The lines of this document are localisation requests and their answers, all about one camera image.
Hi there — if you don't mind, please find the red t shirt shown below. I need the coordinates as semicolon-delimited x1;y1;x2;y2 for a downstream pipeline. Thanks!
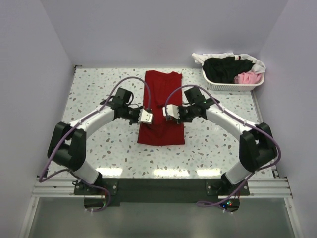
138;70;185;146

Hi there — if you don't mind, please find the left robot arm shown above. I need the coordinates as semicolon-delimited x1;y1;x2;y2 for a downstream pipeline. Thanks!
48;88;151;194

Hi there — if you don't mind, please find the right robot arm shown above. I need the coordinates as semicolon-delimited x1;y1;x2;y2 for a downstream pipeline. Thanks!
165;87;279;195

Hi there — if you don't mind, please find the white laundry basket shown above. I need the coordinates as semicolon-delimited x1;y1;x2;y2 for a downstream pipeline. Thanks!
201;65;264;91

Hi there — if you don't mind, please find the black garment in basket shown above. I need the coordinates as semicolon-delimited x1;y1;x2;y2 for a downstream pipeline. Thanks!
202;57;254;84

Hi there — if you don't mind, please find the pink garment in basket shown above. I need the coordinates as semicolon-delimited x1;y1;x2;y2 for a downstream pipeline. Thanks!
234;72;262;85

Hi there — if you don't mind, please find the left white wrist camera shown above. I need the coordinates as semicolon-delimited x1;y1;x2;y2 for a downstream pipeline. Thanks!
138;109;154;124

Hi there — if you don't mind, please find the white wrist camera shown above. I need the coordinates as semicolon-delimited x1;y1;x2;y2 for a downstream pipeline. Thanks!
162;104;180;119
138;109;154;124

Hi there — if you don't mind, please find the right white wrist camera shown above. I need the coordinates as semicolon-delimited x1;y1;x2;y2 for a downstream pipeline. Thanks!
162;104;180;119

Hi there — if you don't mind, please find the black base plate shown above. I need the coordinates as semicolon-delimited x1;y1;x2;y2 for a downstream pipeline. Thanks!
72;178;250;211

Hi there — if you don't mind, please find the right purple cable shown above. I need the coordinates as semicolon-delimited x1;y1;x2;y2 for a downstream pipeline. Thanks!
164;85;282;208

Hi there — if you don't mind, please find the purple cable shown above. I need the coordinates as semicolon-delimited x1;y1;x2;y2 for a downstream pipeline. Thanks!
38;76;152;183
164;85;282;208

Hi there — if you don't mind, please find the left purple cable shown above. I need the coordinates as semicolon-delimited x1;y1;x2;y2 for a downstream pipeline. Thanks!
38;76;152;183

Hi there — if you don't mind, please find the aluminium frame rail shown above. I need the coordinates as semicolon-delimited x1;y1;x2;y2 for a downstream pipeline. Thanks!
32;178;293;198

